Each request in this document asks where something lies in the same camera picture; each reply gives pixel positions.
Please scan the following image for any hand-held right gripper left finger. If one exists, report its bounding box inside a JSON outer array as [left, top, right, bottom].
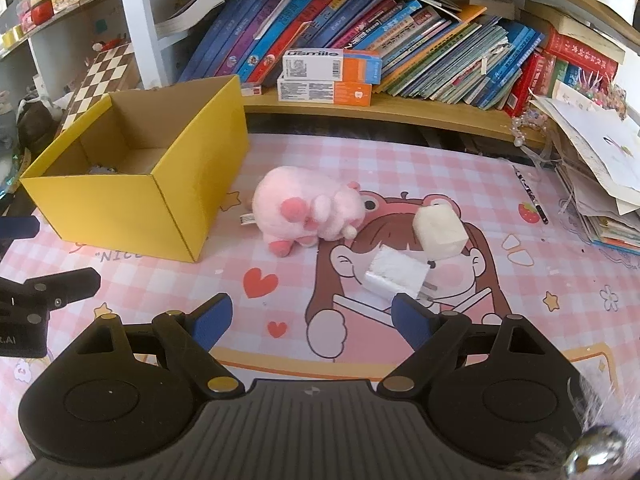
[[75, 294, 246, 401]]

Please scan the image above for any stack of loose papers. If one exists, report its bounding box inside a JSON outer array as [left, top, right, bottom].
[[529, 80, 640, 257]]

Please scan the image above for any cream foam block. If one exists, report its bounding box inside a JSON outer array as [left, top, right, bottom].
[[412, 203, 470, 262]]

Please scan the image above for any orange and white carton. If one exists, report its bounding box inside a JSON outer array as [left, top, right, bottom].
[[282, 48, 384, 85], [277, 76, 374, 107]]

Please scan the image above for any pink printed desk mat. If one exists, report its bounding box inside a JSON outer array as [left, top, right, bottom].
[[0, 132, 640, 461]]

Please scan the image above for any red jar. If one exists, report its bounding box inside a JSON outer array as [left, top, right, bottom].
[[19, 0, 55, 32]]

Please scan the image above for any pink plush toy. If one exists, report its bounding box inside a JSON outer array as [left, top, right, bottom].
[[240, 165, 367, 257]]

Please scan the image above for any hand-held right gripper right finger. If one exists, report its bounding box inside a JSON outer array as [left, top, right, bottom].
[[377, 294, 563, 401]]

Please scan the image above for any brown checkered chessboard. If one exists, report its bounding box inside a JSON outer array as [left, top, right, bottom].
[[61, 41, 139, 134]]

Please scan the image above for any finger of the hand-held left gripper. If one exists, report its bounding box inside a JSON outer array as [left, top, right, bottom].
[[0, 267, 102, 331], [0, 216, 41, 241]]

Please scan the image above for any white charger plug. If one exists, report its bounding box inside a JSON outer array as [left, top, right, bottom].
[[362, 246, 441, 307]]

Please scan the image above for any yellow cardboard box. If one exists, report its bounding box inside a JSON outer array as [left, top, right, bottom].
[[19, 74, 250, 264]]

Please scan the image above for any wooden bookshelf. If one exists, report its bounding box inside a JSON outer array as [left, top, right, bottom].
[[115, 0, 640, 149]]

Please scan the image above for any row of colourful books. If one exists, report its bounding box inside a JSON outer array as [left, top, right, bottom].
[[177, 0, 626, 117]]

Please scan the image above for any black pencil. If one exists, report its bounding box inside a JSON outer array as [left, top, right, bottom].
[[512, 164, 550, 225]]

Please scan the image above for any pale bead bracelet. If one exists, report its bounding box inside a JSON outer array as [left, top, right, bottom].
[[509, 109, 551, 149]]

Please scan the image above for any dark brown plush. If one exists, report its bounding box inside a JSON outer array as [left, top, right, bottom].
[[16, 96, 66, 157]]

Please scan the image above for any silver metal ball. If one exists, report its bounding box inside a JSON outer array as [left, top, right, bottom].
[[565, 425, 629, 479]]

